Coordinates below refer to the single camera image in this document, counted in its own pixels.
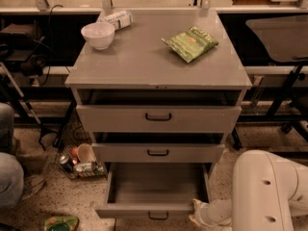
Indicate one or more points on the grey drawer cabinet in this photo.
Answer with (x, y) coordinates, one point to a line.
(138, 69)

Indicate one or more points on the person grey shoe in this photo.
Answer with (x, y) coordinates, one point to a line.
(32, 185)

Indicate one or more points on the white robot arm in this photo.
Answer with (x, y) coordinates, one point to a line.
(267, 192)

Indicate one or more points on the black office chair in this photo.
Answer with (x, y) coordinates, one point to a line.
(285, 39)

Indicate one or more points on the blue soda can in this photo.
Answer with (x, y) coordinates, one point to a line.
(65, 163)

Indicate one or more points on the wire basket on floor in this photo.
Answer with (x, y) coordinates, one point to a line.
(73, 136)

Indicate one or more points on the grey drawer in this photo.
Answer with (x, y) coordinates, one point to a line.
(157, 152)
(157, 191)
(158, 119)

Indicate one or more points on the white blue snack package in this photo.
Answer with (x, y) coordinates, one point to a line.
(119, 20)

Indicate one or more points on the grey middle drawer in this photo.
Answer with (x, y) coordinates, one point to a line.
(157, 152)

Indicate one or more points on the green white can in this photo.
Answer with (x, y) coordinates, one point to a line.
(88, 169)

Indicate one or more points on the white bowl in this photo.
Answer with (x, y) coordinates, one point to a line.
(99, 35)

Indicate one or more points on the grey bottom drawer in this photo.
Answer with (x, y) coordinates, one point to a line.
(157, 191)

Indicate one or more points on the person leg in jeans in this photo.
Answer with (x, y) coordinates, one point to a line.
(11, 171)

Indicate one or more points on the paper cup in basket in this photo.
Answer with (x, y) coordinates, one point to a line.
(85, 153)

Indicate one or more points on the grey top drawer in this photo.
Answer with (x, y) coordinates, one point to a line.
(158, 119)

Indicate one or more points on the green chip bag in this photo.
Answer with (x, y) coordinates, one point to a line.
(191, 44)

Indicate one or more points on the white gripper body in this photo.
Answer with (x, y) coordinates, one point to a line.
(209, 213)

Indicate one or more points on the green bag on floor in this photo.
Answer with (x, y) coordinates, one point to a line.
(65, 223)

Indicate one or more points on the orange round fruit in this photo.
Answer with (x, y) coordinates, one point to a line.
(74, 152)

